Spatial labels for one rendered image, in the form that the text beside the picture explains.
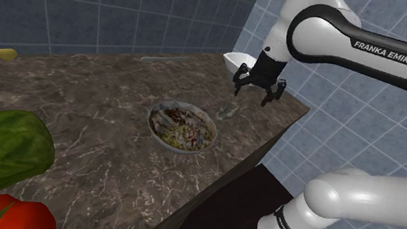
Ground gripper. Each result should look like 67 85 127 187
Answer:
229 47 291 110

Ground grey bowl of food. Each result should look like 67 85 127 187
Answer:
143 97 222 159

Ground dark robot stand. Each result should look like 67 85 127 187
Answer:
166 152 363 229

